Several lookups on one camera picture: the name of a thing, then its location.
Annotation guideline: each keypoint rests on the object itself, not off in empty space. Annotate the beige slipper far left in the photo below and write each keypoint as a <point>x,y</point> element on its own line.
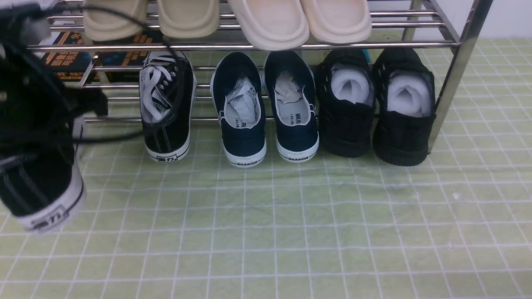
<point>102,26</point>

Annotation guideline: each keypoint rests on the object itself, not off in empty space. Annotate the black knit shoe right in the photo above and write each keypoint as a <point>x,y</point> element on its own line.
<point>405,91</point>

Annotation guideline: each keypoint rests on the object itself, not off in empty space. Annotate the black knit shoe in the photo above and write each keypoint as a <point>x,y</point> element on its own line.
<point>405,91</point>
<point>345,93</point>

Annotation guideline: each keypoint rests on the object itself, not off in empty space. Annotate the green checked tablecloth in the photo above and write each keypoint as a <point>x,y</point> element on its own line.
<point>456,226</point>

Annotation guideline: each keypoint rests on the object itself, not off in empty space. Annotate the cream slipper far right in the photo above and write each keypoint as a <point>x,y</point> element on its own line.
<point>338,21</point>

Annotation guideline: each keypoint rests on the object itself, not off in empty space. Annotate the beige slipper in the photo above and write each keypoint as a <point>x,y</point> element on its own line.
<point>187,19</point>
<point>102,26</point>

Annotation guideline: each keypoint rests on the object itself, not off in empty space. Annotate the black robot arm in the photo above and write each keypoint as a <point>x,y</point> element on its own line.
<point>21,24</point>

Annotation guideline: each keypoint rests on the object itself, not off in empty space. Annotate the black knit shoe left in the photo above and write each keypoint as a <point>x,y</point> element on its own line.
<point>345,93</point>

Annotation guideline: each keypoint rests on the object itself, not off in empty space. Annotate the navy slip-on shoe right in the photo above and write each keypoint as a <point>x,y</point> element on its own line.
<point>289,84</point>

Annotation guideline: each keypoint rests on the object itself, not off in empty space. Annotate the black orange book box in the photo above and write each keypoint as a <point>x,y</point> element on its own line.
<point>71,66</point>

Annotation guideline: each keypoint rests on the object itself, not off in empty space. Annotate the cream slipper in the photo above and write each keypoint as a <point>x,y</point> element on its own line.
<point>271,25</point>
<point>338,21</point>

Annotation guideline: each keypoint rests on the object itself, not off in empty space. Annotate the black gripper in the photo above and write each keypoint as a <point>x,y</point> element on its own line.
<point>38,111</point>

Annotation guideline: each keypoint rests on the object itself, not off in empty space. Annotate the silver metal shoe rack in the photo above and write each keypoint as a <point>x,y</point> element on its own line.
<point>461,46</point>

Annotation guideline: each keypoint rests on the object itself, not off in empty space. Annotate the navy slip-on shoe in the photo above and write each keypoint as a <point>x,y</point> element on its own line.
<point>236,92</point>
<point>289,84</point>

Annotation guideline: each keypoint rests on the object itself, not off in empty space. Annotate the black canvas sneaker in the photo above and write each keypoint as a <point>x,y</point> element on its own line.
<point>167,90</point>
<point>43,187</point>

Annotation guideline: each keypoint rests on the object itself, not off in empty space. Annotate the navy slip-on shoe left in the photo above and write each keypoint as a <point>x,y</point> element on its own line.
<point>236,92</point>

